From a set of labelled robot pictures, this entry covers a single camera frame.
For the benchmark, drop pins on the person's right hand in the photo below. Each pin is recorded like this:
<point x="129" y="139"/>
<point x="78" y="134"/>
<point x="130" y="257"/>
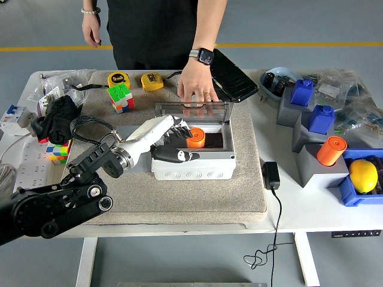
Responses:
<point x="91" y="28"/>

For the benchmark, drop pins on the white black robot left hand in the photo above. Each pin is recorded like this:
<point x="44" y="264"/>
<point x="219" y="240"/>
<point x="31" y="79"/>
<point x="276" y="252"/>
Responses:
<point x="149" y="131"/>

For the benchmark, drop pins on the person's left hand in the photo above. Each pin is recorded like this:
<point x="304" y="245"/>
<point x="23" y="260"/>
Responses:
<point x="196" y="82"/>

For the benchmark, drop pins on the orange cylinder battery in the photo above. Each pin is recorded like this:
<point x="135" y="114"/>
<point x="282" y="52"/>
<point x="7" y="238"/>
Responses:
<point x="197" y="139"/>
<point x="330" y="152"/>

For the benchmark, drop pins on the white junction box clear lid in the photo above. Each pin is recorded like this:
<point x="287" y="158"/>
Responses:
<point x="191" y="173"/>

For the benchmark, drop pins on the person's left forearm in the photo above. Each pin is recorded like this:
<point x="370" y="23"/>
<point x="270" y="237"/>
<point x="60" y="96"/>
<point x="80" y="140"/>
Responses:
<point x="211" y="27"/>

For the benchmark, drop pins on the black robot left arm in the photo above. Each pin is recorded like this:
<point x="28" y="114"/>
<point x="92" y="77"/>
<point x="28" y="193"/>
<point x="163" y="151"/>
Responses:
<point x="45" y="206"/>

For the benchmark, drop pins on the person's right forearm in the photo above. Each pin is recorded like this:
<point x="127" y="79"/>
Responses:
<point x="91" y="3"/>

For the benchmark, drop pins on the black smartwatch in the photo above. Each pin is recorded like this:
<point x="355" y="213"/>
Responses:
<point x="206" y="56"/>

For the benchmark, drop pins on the grey block with round hole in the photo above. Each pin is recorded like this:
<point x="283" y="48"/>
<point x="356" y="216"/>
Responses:
<point x="143" y="166"/>

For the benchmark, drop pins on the square yellow tape measure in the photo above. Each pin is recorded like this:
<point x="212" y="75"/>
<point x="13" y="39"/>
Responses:
<point x="152" y="82"/>

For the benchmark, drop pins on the large colourful puzzle cube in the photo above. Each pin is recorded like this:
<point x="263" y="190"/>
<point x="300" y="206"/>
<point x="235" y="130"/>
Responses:
<point x="119" y="92"/>

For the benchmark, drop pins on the round yellow tape measure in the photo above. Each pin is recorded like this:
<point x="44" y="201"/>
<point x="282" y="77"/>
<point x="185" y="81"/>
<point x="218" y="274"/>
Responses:
<point x="118" y="79"/>

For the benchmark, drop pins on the person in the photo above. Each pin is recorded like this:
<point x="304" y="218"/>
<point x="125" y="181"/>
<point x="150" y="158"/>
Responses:
<point x="149" y="30"/>

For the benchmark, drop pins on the clear plastic bags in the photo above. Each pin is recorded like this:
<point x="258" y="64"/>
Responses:
<point x="60" y="80"/>

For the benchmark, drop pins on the small plug with prongs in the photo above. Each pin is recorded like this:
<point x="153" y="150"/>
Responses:
<point x="263" y="98"/>

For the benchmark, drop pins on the black cylinder part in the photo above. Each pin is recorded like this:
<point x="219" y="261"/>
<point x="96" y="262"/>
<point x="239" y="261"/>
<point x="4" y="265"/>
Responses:
<point x="268" y="79"/>

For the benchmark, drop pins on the grey-brown mat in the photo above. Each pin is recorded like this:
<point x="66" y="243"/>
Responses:
<point x="194" y="203"/>

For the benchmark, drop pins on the black coil part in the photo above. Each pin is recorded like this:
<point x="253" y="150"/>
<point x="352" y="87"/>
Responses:
<point x="282" y="86"/>

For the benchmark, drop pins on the purple white parts packet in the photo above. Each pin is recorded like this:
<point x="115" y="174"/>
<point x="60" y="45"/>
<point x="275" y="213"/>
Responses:
<point x="45" y="103"/>

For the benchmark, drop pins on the light blue bowl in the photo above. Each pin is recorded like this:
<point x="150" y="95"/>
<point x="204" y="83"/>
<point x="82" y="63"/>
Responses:
<point x="285" y="71"/>

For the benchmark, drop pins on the black rolled cloth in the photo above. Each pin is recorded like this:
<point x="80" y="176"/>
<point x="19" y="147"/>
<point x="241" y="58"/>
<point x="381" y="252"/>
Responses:
<point x="60" y="119"/>

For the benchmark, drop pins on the small colourful puzzle cube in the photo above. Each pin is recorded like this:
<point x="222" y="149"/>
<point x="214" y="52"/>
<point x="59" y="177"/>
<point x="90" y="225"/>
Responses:
<point x="58" y="152"/>

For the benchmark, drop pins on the grey block holder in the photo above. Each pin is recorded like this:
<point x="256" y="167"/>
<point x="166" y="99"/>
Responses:
<point x="300" y="137"/>
<point x="287" y="115"/>
<point x="320" y="176"/>

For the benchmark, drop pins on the blue plastic block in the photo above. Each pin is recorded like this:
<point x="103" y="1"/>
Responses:
<point x="321" y="121"/>
<point x="302" y="94"/>

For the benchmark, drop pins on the white blue circuit breaker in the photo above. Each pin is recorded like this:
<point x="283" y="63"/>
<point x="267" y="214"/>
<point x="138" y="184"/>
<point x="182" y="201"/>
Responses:
<point x="15" y="115"/>

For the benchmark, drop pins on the black power adapter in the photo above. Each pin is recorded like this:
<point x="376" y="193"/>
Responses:
<point x="270" y="175"/>

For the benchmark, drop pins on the white power strip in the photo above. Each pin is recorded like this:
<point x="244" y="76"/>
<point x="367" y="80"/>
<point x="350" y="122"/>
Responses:
<point x="30" y="158"/>

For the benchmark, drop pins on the clear bag of small parts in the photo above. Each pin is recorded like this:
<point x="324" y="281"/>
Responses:
<point x="362" y="119"/>
<point x="335" y="85"/>

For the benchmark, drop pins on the white table leg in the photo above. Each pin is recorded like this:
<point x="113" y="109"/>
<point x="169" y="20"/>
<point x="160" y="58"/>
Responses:
<point x="306" y="260"/>
<point x="86" y="263"/>

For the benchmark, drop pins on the blue plastic bin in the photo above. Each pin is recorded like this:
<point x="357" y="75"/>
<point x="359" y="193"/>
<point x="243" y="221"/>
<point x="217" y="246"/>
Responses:
<point x="348" y="194"/>

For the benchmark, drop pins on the yellow lemon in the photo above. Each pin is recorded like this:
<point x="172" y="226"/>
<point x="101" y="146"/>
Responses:
<point x="363" y="176"/>

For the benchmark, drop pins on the black table control panel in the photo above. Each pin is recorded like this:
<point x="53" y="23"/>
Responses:
<point x="356" y="234"/>

